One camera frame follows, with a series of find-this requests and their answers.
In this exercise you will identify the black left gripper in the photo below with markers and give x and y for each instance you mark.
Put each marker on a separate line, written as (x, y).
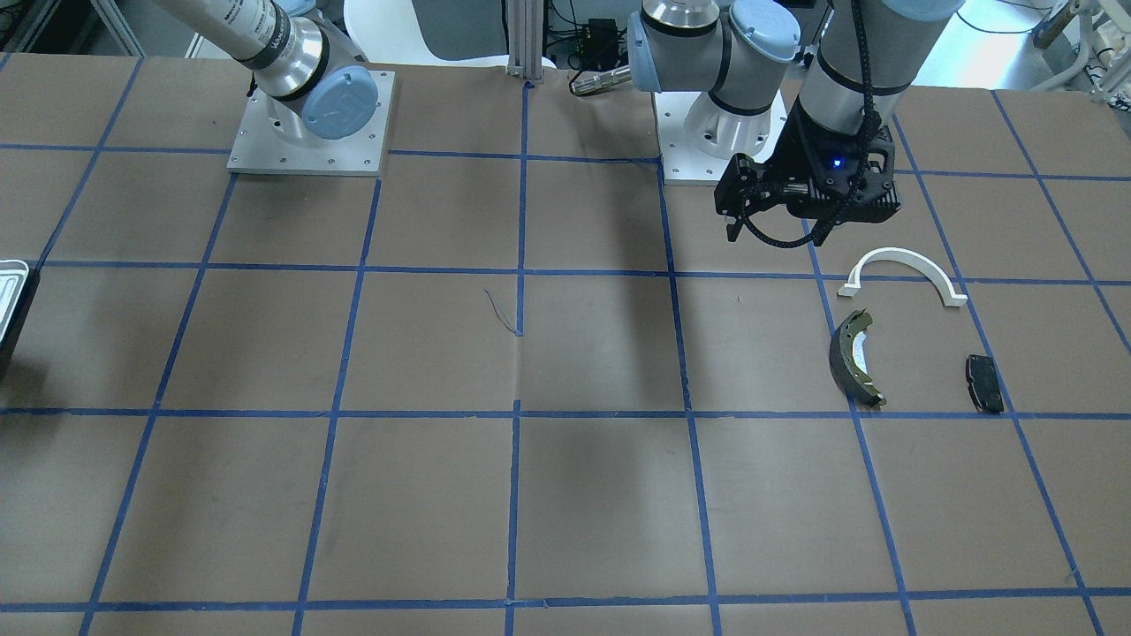
(798, 152)

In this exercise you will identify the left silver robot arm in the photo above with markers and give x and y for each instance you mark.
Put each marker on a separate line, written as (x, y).
(870, 53)

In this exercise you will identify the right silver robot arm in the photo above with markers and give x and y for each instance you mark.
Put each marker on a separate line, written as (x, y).
(295, 56)

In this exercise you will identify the silver metal tray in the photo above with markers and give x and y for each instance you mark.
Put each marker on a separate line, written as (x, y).
(15, 280)

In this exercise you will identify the green brake shoe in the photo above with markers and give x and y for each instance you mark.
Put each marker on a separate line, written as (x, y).
(848, 362)

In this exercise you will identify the white curved plastic arch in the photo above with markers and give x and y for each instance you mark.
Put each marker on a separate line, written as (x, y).
(946, 291)

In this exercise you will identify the silver cylindrical tool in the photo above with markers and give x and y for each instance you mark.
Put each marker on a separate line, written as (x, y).
(600, 82)

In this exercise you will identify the black brake pad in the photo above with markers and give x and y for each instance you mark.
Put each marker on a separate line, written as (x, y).
(983, 384)

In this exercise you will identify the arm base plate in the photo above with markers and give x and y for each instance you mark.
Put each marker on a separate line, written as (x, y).
(271, 140)
(698, 139)

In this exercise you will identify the aluminium frame post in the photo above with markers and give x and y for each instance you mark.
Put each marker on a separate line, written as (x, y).
(524, 39)

